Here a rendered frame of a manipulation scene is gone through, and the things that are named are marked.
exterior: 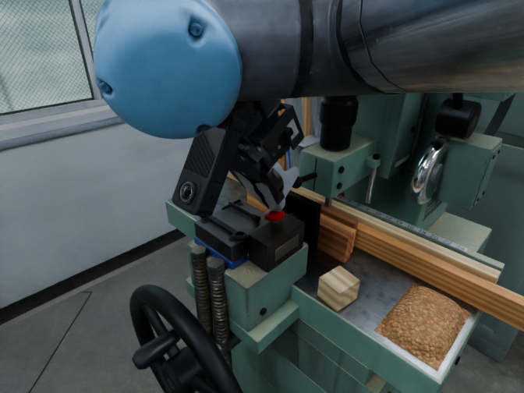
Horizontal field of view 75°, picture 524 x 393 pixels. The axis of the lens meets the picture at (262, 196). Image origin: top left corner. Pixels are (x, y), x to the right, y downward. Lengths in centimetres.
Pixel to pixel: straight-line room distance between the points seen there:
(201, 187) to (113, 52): 21
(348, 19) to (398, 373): 44
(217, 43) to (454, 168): 57
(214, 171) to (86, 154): 139
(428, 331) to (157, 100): 44
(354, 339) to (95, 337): 140
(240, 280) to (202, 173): 18
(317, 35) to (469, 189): 54
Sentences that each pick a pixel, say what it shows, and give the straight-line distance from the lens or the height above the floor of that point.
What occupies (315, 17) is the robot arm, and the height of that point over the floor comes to 128.
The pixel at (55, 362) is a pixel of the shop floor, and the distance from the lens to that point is 177.
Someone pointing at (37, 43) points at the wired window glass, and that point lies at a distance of 168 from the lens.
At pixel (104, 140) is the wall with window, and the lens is 174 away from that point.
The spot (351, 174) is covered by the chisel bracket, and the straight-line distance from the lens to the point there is 62.
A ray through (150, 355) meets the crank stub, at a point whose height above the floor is 93.
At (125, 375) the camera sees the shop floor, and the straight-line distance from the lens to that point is 162.
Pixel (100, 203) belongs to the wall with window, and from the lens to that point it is 184.
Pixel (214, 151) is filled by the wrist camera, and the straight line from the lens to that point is 36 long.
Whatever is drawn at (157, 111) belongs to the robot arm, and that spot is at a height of 124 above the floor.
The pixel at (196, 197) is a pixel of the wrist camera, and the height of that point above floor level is 111.
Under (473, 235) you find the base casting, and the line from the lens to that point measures 97.
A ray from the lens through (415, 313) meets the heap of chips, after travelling 53.
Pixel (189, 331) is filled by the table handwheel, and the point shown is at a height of 95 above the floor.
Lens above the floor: 129
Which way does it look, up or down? 30 degrees down
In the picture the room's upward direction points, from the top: straight up
